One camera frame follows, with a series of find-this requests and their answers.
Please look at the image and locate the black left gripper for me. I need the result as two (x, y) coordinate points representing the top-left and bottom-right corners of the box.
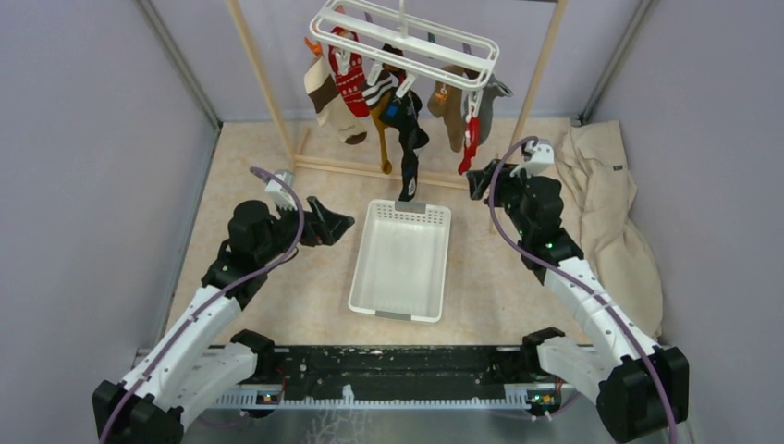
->
(257, 195), (355, 265)

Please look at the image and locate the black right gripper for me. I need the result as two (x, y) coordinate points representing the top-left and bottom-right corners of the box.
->
(467, 158), (540, 238)

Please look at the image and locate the red character sock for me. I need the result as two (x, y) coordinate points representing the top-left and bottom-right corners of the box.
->
(458, 113), (480, 175)

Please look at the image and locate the black blue sock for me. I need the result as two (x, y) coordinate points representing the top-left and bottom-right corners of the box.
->
(380, 91), (430, 202)

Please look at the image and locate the mustard striped sock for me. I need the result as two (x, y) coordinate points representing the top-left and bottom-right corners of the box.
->
(362, 66), (399, 175)

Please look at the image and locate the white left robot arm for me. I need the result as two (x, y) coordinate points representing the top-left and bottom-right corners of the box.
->
(92, 196), (355, 443)

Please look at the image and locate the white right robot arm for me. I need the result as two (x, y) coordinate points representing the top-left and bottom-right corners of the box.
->
(466, 160), (690, 443)

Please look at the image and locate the white plastic basket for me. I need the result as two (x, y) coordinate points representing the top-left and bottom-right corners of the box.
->
(348, 199), (452, 324)

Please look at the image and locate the tan brown sock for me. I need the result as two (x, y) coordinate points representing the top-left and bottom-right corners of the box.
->
(427, 80), (481, 153)

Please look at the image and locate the grey sock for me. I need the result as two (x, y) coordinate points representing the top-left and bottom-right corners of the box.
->
(477, 74), (514, 146)

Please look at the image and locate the beige cloth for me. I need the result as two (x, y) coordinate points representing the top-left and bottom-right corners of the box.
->
(555, 120), (663, 339)

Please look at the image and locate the red white patterned sock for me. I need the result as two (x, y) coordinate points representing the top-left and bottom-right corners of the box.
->
(327, 45), (370, 118)

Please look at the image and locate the beige brown sock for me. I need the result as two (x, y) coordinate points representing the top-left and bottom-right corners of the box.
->
(303, 55), (367, 145)

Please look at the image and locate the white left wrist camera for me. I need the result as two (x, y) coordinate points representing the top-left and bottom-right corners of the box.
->
(264, 170), (297, 211)

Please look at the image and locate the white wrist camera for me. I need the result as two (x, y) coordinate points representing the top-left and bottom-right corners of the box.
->
(510, 140), (555, 178)
(264, 170), (297, 211)

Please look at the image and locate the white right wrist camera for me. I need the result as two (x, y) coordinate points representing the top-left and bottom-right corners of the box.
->
(510, 140), (555, 178)

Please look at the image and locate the wooden rack frame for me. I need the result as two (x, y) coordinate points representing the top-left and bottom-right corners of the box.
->
(224, 0), (570, 204)

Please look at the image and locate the white clip hanger frame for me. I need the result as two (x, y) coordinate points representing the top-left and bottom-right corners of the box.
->
(309, 1), (500, 92)

